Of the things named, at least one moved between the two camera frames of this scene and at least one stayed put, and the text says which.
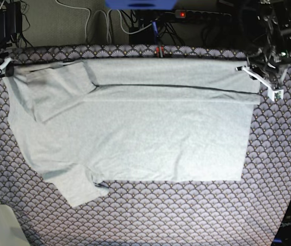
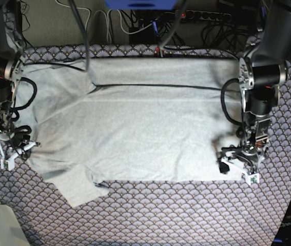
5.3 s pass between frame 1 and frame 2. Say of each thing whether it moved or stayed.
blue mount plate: stayed
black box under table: stayed
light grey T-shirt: stayed
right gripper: moved
